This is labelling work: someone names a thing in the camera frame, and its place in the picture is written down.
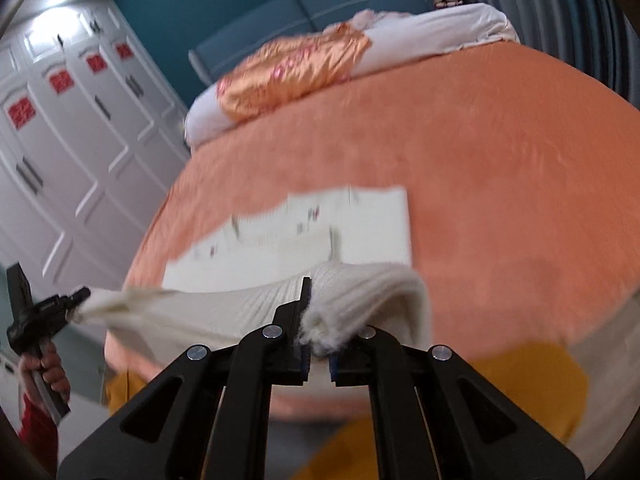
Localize blue padded headboard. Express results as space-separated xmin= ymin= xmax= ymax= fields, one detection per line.
xmin=189 ymin=0 xmax=436 ymax=96

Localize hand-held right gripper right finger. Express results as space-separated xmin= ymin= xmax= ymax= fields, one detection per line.
xmin=327 ymin=326 xmax=586 ymax=480

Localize person's left forearm red sleeve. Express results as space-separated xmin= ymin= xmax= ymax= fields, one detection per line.
xmin=16 ymin=394 xmax=62 ymax=477

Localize orange fleece blanket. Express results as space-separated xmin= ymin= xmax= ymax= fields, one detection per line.
xmin=102 ymin=40 xmax=640 ymax=418

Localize person's yellow pants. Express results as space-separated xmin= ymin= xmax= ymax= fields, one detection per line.
xmin=105 ymin=342 xmax=591 ymax=480

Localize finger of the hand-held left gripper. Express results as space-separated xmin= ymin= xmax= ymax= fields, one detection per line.
xmin=50 ymin=286 xmax=92 ymax=320

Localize long white pillow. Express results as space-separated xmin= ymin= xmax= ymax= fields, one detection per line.
xmin=184 ymin=2 xmax=521 ymax=146

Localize white panelled wardrobe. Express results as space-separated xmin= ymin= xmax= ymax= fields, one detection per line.
xmin=0 ymin=0 xmax=193 ymax=306

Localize cream knit sweater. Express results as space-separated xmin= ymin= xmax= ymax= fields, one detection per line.
xmin=70 ymin=262 xmax=433 ymax=361

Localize white printed folded cloth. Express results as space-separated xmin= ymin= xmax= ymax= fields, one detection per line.
xmin=164 ymin=186 xmax=413 ymax=293

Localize orange satin pillow cover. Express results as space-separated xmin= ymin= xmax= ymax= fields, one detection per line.
xmin=216 ymin=22 xmax=373 ymax=122

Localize person's left hand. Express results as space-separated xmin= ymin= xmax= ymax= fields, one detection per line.
xmin=19 ymin=340 xmax=70 ymax=411

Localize white bed sheet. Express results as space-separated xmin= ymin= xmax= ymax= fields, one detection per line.
xmin=560 ymin=305 xmax=640 ymax=466

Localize grey pleated curtain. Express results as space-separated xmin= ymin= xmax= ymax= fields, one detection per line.
xmin=445 ymin=0 xmax=640 ymax=111

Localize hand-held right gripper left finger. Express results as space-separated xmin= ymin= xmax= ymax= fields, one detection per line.
xmin=57 ymin=276 xmax=313 ymax=480

